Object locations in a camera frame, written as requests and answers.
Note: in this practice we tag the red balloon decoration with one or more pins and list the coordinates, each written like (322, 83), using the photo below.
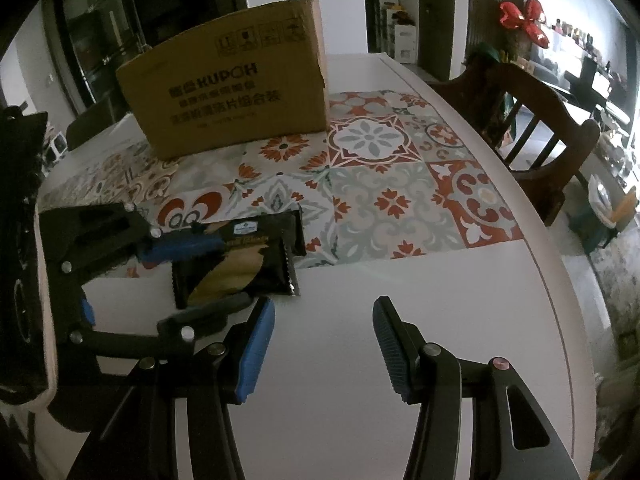
(525, 17)

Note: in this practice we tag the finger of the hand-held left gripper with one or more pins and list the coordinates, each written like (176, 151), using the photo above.
(210, 315)
(185, 249)

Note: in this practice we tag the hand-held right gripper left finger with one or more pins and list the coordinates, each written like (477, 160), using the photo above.
(256, 345)

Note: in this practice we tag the patterned table mat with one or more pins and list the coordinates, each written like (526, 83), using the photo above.
(380, 180)

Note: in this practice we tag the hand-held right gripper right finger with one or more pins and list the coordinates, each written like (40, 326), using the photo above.
(392, 347)

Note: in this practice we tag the black and gold snack packet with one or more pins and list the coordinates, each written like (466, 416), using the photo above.
(240, 265)

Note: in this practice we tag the brown cardboard box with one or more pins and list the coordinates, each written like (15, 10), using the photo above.
(225, 95)

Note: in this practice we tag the stack of white boxes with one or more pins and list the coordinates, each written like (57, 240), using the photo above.
(400, 30)

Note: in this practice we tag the dark upholstered chair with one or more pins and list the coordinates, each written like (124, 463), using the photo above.
(97, 125)

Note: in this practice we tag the dark glass sliding door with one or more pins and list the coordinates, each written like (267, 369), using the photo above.
(115, 25)

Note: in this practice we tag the dark interior door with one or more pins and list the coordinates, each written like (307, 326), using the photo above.
(440, 20)

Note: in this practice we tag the dark wooden chair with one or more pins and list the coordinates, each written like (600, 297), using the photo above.
(530, 110)

